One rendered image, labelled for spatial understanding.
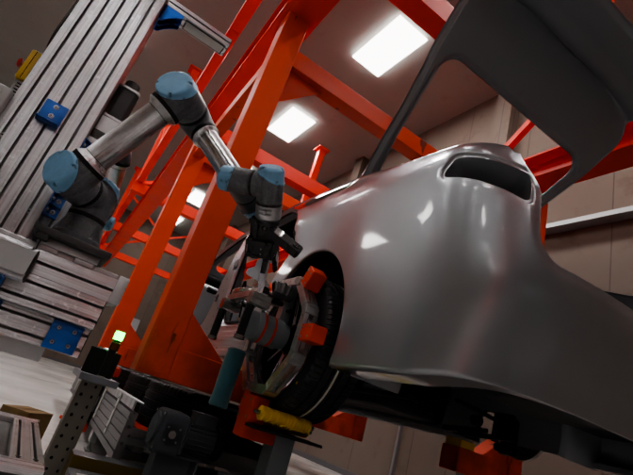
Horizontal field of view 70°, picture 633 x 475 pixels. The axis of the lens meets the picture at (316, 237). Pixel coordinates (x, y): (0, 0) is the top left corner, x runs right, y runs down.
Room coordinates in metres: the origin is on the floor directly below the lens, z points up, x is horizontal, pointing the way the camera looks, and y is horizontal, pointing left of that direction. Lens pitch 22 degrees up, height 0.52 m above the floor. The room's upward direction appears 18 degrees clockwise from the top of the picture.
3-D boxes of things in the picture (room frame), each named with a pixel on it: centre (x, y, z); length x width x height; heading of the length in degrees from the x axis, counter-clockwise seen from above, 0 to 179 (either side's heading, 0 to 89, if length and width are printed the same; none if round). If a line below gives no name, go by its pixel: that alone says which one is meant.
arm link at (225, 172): (1.18, 0.26, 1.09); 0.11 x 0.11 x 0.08; 76
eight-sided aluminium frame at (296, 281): (2.11, 0.04, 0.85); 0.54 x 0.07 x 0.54; 26
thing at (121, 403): (3.56, 1.10, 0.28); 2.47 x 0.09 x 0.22; 26
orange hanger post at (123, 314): (4.14, 1.45, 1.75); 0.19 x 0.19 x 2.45; 26
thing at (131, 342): (4.30, 1.13, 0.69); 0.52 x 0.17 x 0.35; 116
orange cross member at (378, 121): (3.00, -0.64, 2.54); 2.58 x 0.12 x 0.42; 116
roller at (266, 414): (2.05, -0.10, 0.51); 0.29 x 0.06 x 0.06; 116
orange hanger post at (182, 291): (2.41, 0.60, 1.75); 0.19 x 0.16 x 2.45; 26
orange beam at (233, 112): (3.28, 1.01, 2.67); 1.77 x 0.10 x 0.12; 26
